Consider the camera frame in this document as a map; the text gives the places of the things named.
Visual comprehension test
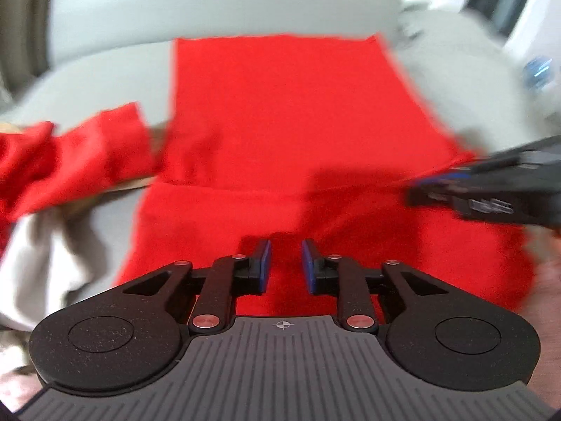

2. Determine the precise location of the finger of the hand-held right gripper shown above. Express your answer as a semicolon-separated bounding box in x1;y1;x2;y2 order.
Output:
405;173;472;209
453;149;529;178

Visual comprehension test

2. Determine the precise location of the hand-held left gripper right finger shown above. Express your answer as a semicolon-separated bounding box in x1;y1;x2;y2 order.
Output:
302;238;452;332

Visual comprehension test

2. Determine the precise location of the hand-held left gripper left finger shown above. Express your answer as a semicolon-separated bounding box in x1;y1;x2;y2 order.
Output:
123;239;272;332

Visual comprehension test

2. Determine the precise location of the red sweater with duck print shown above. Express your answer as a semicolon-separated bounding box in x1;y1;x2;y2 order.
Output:
114;33;538;316

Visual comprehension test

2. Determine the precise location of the blue glass ornament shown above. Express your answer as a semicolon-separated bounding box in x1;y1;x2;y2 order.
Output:
523;55;557;86

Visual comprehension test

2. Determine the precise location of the crumpled red garment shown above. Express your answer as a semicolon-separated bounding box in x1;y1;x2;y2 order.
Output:
0;102;161;238

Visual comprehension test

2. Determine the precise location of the beige garment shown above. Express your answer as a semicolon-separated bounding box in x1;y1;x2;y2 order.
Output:
0;202;145;334

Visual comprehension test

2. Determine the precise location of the grey sofa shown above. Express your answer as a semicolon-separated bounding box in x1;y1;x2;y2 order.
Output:
0;0;561;316

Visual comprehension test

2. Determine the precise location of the large grey cushion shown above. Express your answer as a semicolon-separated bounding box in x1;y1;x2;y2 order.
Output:
0;0;51;97

